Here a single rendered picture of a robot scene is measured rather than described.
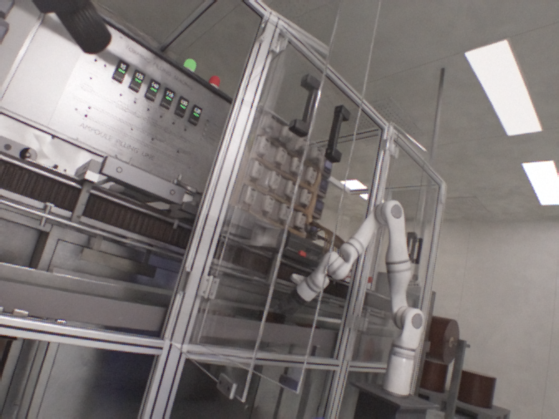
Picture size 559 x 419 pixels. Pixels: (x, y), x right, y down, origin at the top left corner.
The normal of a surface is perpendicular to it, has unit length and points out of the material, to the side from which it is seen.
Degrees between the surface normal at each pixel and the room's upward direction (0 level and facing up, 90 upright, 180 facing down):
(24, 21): 90
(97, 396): 90
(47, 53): 90
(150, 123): 90
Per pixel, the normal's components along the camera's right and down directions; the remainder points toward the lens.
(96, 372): 0.64, 0.00
